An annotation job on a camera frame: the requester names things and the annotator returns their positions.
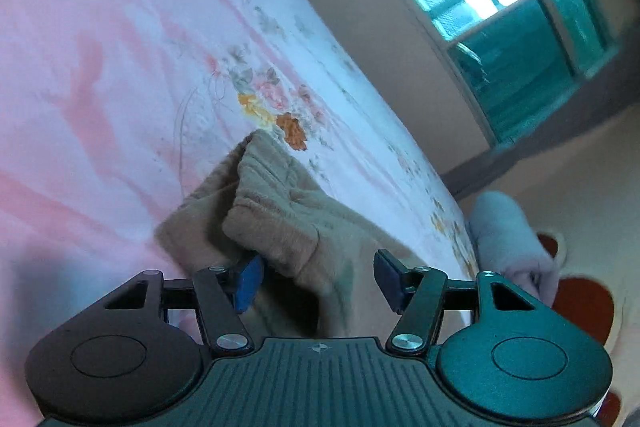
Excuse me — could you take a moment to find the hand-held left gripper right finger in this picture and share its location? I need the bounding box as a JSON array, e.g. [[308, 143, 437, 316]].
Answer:
[[373, 249, 543, 354]]

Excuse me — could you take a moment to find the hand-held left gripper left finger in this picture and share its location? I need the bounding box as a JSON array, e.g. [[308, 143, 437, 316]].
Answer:
[[102, 254, 265, 354]]

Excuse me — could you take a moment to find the beige towel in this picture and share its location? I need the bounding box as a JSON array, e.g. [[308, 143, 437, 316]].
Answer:
[[155, 128, 481, 340]]

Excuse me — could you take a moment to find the rolled white towel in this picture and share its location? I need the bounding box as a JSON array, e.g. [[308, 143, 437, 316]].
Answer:
[[469, 190, 562, 308]]

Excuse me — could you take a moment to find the red and cream floor mat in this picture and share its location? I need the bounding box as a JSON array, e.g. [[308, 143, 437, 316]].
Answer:
[[535, 229, 640, 427]]

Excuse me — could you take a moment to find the pink floral bed sheet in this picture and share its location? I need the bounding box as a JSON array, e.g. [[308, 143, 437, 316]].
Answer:
[[0, 0, 478, 427]]

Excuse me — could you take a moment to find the window with teal glass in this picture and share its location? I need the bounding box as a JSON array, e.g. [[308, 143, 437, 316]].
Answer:
[[270, 0, 640, 158]]

